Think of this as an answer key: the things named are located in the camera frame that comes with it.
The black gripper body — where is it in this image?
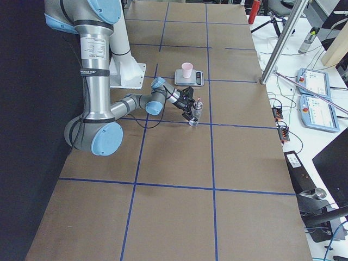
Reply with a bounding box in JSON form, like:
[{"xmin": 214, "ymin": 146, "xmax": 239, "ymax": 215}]
[{"xmin": 174, "ymin": 95, "xmax": 194, "ymax": 114}]

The pink plastic cup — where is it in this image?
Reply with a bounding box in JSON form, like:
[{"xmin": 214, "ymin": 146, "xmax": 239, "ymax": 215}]
[{"xmin": 181, "ymin": 62, "xmax": 193, "ymax": 79}]

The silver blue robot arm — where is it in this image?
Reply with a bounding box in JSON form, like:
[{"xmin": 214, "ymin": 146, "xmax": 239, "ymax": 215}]
[{"xmin": 45, "ymin": 0, "xmax": 195, "ymax": 156}]

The silver digital kitchen scale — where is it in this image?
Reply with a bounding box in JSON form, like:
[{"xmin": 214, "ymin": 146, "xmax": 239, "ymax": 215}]
[{"xmin": 174, "ymin": 69, "xmax": 204, "ymax": 86}]

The thin metal reaching stick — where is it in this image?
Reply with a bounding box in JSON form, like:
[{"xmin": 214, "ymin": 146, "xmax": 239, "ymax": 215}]
[{"xmin": 274, "ymin": 71, "xmax": 348, "ymax": 114}]

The red cylinder bottle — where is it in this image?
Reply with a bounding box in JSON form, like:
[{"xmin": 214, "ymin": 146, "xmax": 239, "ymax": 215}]
[{"xmin": 248, "ymin": 0, "xmax": 261, "ymax": 24}]

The black tripod leg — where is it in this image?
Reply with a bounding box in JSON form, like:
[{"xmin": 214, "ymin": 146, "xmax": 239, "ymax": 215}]
[{"xmin": 251, "ymin": 14, "xmax": 281, "ymax": 37}]

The near blue teach pendant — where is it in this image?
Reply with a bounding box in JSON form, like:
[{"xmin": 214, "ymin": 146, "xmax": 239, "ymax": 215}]
[{"xmin": 299, "ymin": 95, "xmax": 340, "ymax": 133}]

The blue teach pendant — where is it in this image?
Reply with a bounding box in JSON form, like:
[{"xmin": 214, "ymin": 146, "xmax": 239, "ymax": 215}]
[
  {"xmin": 297, "ymin": 68, "xmax": 331, "ymax": 98},
  {"xmin": 299, "ymin": 95, "xmax": 340, "ymax": 133}
]

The clear water bottle green cap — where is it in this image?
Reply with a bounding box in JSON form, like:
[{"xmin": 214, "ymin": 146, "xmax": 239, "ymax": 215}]
[{"xmin": 298, "ymin": 27, "xmax": 320, "ymax": 54}]

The black box with white label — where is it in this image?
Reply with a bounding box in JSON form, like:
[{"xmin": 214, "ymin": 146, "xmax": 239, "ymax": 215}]
[{"xmin": 284, "ymin": 151, "xmax": 316, "ymax": 194}]

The far blue teach pendant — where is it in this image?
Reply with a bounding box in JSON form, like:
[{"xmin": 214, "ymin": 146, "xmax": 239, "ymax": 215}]
[{"xmin": 297, "ymin": 68, "xmax": 331, "ymax": 98}]

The black monitor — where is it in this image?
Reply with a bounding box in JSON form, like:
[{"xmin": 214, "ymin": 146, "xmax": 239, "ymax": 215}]
[{"xmin": 312, "ymin": 129, "xmax": 347, "ymax": 207}]

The light wooden beam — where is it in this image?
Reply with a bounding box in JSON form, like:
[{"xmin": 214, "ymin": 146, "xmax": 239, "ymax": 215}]
[{"xmin": 321, "ymin": 23, "xmax": 348, "ymax": 66}]

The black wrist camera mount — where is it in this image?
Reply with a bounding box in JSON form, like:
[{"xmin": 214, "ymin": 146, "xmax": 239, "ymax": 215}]
[{"xmin": 180, "ymin": 86, "xmax": 195, "ymax": 106}]

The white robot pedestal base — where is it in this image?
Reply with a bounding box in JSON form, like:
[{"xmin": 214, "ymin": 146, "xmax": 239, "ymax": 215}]
[{"xmin": 109, "ymin": 11, "xmax": 146, "ymax": 89}]

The aluminium frame post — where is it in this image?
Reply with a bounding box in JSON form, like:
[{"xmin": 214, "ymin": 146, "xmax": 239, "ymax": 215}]
[{"xmin": 260, "ymin": 0, "xmax": 309, "ymax": 85}]

